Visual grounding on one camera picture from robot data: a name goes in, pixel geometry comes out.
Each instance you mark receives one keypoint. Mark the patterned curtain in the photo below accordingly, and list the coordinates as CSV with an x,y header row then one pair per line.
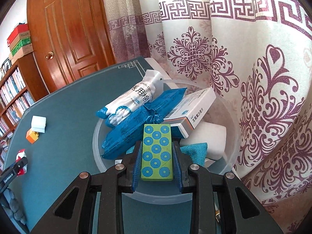
x,y
256,54

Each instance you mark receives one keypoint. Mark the blue woven cloth pouch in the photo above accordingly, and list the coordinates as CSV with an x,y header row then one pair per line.
x,y
154,155

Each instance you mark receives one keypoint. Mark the green dotted block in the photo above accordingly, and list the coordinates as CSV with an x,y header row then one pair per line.
x,y
157,132

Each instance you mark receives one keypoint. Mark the grey gloved left hand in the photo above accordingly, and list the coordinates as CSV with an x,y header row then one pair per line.
x,y
12,206

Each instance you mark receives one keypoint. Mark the white rectangular sponge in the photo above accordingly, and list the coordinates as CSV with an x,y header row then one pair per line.
x,y
212,134

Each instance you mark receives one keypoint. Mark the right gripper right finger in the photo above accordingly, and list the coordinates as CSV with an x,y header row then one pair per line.
x,y
219,202

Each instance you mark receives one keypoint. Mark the wooden door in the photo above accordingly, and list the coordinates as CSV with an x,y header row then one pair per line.
x,y
76,31

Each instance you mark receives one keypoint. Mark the brass door knob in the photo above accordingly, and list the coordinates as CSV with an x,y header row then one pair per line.
x,y
50,55

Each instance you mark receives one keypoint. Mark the dark blue snack packet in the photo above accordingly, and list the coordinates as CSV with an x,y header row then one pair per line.
x,y
129,131

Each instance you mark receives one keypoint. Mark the white blue medicine box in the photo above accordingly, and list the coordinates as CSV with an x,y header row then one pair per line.
x,y
185,117

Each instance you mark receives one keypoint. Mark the clear plastic bowl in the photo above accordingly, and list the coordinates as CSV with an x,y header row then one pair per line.
x,y
166,192

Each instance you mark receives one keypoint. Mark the cotton swab bag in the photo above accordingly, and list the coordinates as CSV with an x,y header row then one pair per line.
x,y
141,93

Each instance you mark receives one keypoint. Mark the red balloon glue packet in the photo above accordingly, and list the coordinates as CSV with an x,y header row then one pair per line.
x,y
21,159

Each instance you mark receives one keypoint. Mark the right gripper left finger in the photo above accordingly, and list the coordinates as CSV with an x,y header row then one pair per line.
x,y
74,210

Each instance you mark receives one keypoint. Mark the orange yellow toy brick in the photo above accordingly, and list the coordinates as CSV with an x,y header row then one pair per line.
x,y
32,136

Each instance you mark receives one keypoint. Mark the white black sponge eraser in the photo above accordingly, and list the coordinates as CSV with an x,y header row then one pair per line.
x,y
38,124

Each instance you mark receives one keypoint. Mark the wooden bookshelf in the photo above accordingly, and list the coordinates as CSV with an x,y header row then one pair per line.
x,y
21,86

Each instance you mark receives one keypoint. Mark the stacked boxes on shelf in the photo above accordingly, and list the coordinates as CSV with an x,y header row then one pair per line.
x,y
19,42

